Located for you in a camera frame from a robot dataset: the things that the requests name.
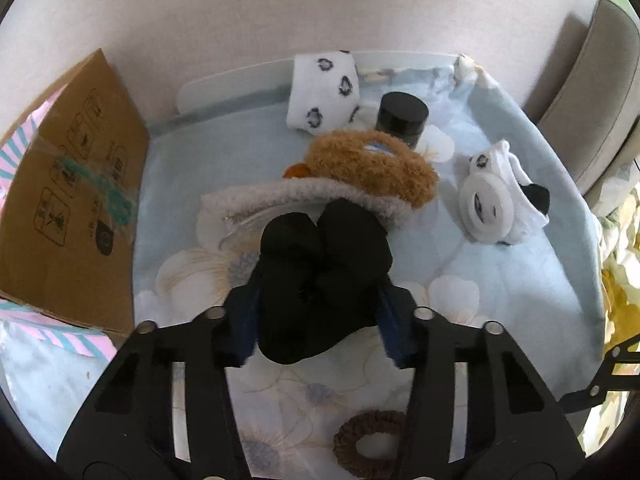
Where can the grey sofa cushion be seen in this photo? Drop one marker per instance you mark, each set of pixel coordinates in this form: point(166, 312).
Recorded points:
point(590, 118)

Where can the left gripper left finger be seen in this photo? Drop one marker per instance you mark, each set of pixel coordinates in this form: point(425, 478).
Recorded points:
point(124, 428)

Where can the brown hair scrunchie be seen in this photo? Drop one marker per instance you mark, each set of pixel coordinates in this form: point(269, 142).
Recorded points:
point(366, 445)

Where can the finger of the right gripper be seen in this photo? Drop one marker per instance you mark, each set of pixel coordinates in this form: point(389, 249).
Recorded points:
point(606, 379)

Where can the floral light blue cloth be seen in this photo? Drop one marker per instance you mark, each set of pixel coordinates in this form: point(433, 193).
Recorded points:
point(231, 130)

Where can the cardboard box pink flaps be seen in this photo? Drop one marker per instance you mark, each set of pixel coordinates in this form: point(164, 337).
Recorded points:
point(71, 170)

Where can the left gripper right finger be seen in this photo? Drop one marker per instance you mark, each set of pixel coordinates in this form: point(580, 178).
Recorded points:
point(515, 429)

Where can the brown plush slipper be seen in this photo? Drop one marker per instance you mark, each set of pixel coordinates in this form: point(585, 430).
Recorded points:
point(369, 168)

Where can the floral yellow green blanket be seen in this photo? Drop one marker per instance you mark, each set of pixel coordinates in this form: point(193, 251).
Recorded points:
point(617, 212)

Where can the white round tape roll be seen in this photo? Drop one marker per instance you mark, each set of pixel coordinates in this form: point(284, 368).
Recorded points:
point(486, 208)

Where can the black fuzzy sock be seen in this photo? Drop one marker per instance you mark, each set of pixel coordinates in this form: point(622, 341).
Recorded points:
point(319, 281)

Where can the white patterned sock roll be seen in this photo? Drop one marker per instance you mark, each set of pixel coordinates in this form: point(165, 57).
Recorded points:
point(324, 92)

